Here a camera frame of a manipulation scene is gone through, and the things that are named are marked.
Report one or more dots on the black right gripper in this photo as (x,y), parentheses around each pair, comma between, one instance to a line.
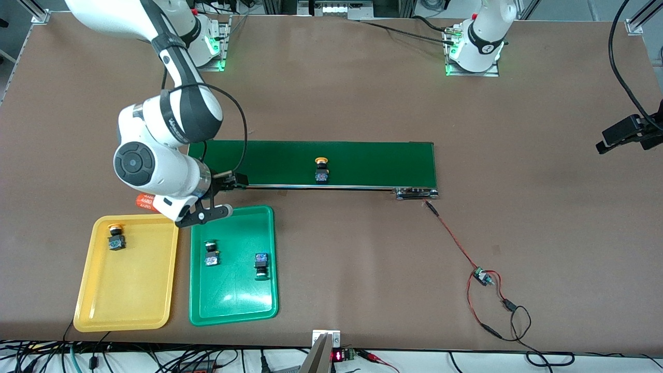
(226,182)

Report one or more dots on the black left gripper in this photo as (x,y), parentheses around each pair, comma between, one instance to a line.
(623,130)

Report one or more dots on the yellow push button switch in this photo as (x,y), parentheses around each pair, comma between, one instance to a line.
(321,176)
(117,242)

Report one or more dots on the green push button switch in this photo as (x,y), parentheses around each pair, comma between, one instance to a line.
(261,264)
(211,258)

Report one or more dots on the orange cylinder with white print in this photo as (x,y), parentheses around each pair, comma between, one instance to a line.
(144,202)

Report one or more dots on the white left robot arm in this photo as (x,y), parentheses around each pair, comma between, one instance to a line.
(484,36)

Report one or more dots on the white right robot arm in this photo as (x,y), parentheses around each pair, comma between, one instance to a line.
(155,166)

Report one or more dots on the green plastic tray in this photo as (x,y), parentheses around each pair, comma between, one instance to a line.
(233,295)

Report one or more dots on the green conveyor belt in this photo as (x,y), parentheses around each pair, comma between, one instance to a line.
(362,166)

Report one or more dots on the yellow plastic tray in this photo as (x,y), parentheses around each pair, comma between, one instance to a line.
(129,285)

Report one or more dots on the small speed controller board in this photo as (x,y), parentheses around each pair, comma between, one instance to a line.
(481,276)

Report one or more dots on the red digit display module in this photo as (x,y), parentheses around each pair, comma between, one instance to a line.
(337,356)

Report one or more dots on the red black power lead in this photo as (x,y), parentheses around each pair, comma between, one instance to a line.
(509,305)

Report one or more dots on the red clip lead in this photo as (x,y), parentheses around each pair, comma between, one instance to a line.
(370,356)

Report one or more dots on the aluminium frame profile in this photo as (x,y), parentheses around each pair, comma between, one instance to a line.
(634,27)
(40,16)

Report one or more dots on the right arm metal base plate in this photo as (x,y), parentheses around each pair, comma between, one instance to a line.
(224,52)

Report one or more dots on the grey metal camera bracket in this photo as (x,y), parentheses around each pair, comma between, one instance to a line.
(318,357)

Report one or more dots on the aluminium frame with light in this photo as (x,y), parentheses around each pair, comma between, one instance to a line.
(334,9)

